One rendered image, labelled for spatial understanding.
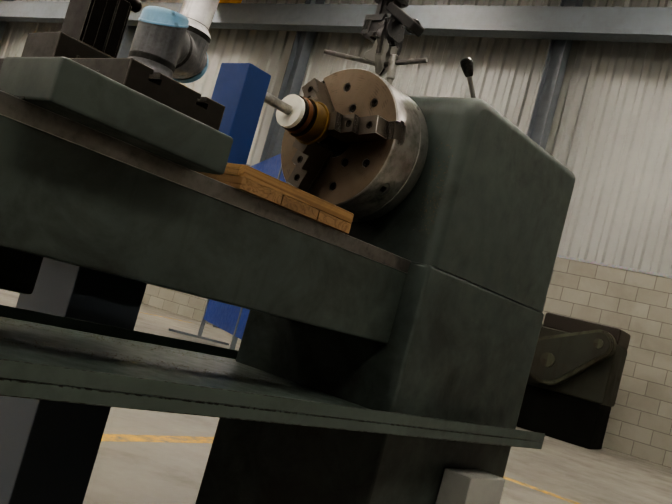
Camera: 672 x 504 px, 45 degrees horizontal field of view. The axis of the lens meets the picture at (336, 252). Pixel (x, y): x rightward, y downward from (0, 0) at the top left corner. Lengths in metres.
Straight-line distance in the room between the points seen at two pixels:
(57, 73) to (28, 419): 1.06
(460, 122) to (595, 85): 10.98
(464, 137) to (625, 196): 10.32
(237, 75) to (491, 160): 0.64
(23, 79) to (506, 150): 1.14
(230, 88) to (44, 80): 0.52
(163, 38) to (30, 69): 0.96
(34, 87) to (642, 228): 11.06
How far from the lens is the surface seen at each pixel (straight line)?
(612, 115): 12.47
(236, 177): 1.32
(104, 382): 1.06
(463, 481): 1.91
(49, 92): 1.05
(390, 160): 1.64
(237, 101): 1.49
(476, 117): 1.78
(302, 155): 1.70
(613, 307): 11.66
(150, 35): 2.05
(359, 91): 1.75
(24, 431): 1.95
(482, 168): 1.82
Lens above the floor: 0.70
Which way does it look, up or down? 5 degrees up
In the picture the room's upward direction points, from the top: 15 degrees clockwise
